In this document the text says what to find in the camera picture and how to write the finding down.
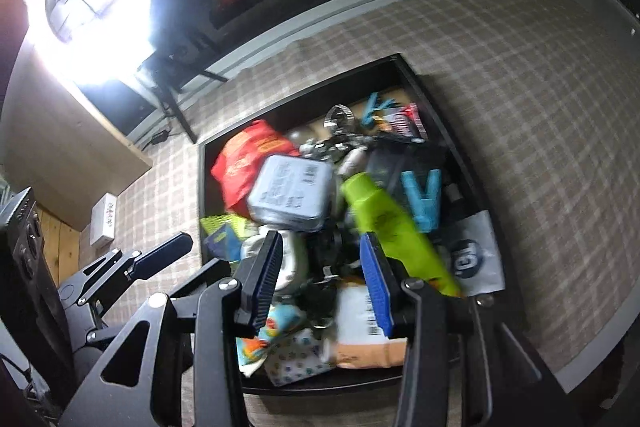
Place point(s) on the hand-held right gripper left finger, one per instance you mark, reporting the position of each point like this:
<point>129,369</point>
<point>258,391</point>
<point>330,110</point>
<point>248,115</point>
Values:
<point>264,282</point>

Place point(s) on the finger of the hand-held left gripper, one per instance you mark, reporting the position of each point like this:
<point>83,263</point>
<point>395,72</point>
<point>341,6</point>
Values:
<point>160,254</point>

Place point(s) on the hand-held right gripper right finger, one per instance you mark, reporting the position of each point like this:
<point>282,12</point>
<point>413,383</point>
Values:
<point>377,287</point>

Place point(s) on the white paper pouch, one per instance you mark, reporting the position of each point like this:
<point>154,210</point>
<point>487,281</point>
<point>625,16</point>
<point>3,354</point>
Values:
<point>357,317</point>

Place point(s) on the white tape roll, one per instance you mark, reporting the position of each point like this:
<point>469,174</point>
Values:
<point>295,262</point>

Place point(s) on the lime green packet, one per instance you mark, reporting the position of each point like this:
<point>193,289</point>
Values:
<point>380,212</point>

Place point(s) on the red snack bag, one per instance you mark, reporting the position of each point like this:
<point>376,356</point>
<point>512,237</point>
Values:
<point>240,162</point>

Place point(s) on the black storage container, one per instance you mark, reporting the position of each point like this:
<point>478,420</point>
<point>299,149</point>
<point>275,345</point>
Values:
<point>300,107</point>

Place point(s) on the green blue packet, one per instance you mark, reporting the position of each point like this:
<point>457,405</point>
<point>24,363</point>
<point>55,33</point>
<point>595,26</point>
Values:
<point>225,234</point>

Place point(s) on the white power strip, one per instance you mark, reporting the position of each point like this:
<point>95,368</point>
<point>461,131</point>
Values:
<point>105,219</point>

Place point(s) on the white paw print packet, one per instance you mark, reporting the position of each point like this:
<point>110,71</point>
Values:
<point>295,357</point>

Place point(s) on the white plastic bag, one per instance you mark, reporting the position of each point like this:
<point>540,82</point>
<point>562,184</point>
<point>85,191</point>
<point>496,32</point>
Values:
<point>480,242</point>

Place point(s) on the black power brick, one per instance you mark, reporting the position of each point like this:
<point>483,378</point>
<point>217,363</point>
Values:
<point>160,137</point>

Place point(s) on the dark pouch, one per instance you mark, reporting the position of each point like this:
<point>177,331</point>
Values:
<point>390,162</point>

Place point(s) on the large brown cardboard box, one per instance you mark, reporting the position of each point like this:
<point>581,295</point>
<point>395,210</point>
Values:
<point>60,147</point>

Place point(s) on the black light stand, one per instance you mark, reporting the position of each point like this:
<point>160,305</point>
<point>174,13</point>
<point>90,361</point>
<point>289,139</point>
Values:
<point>172,104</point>

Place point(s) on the red black snack packet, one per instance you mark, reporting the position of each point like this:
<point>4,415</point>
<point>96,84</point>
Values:
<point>407,119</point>

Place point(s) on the shiny metal clamp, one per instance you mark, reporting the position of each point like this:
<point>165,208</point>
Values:
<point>340,117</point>

